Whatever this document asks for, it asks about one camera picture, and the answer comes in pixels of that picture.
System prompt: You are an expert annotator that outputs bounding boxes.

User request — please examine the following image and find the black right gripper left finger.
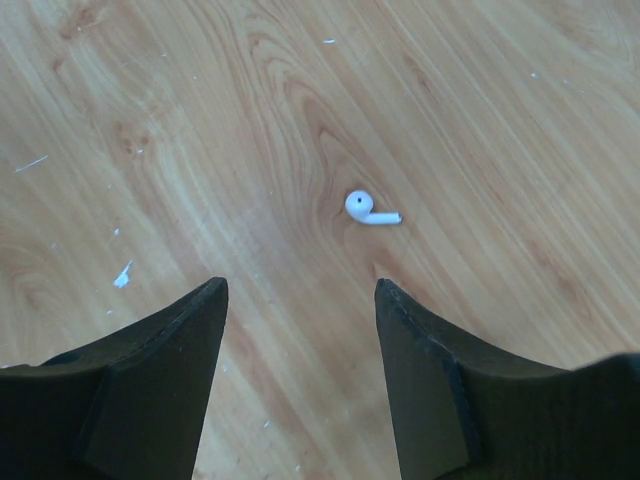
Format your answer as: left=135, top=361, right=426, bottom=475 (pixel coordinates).
left=1, top=277, right=228, bottom=479

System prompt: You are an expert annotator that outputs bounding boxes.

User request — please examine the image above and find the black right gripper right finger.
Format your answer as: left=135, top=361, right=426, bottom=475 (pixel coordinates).
left=374, top=279, right=639, bottom=479

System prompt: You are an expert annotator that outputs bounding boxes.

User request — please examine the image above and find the white earbud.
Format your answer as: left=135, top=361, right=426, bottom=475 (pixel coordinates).
left=344, top=190, right=403, bottom=225

